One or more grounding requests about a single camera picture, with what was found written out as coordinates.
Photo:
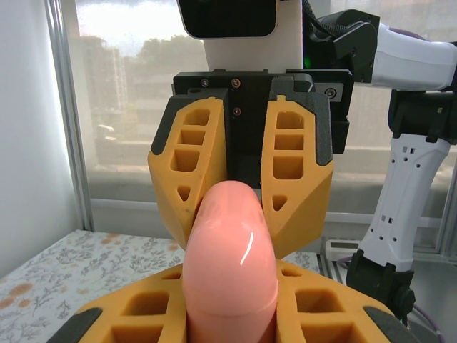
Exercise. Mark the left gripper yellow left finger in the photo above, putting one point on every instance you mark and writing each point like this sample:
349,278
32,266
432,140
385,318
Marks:
143,311

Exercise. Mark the aluminium frame post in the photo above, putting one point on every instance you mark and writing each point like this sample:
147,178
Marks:
66,107

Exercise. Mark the pink earbud charging case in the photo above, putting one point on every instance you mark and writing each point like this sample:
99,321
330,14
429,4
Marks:
228,268

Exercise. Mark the aluminium table edge rail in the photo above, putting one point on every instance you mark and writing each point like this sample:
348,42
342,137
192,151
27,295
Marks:
435,255

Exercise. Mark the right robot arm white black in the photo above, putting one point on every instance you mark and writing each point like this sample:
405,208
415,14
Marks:
403,200

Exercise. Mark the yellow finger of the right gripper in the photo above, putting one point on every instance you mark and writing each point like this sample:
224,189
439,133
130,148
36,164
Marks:
168,186
303,200

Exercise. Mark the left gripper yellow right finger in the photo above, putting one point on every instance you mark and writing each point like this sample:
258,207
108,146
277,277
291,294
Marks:
321,314

